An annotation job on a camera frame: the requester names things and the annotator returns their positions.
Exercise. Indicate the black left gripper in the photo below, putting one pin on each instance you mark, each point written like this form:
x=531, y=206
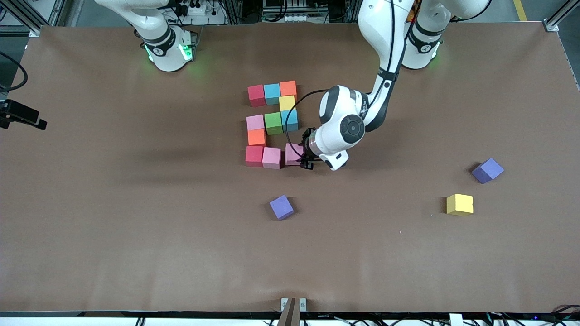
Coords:
x=307, y=137

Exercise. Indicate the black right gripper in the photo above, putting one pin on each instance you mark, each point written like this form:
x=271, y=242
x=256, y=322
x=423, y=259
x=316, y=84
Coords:
x=22, y=111

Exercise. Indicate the blue foam cube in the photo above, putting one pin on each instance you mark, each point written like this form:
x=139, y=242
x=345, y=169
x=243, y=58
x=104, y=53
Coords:
x=272, y=93
x=291, y=120

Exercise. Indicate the green foam cube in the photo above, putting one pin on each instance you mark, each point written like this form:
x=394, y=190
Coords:
x=273, y=124

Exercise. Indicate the yellow foam cube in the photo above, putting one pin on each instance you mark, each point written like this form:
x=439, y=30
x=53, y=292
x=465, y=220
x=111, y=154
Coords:
x=287, y=103
x=460, y=204

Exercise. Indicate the orange foam cube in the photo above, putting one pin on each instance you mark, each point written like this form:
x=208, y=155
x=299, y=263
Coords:
x=288, y=88
x=257, y=137

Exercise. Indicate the red foam cube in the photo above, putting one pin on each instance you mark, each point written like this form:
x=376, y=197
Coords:
x=254, y=156
x=256, y=96

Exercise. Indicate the pink foam cube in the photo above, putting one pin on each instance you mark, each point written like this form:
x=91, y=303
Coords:
x=255, y=122
x=292, y=155
x=272, y=157

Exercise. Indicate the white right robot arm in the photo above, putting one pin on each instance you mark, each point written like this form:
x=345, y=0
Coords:
x=165, y=54

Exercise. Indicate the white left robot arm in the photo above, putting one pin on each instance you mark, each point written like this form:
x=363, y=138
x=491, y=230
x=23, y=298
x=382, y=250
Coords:
x=340, y=129

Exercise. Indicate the purple foam cube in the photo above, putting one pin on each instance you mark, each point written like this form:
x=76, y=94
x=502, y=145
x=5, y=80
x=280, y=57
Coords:
x=281, y=208
x=487, y=171

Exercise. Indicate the white equipment rack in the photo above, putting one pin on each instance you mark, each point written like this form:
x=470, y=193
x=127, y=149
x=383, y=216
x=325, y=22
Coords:
x=290, y=17

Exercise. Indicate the orange fruit net bag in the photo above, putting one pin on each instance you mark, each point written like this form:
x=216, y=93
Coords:
x=413, y=13

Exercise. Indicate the white power strip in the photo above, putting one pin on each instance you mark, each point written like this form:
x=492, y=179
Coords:
x=199, y=11

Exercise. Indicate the white plastic box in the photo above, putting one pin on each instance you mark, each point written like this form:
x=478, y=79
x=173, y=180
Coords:
x=455, y=320

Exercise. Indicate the metal table edge bracket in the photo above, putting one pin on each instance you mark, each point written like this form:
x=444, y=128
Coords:
x=284, y=303

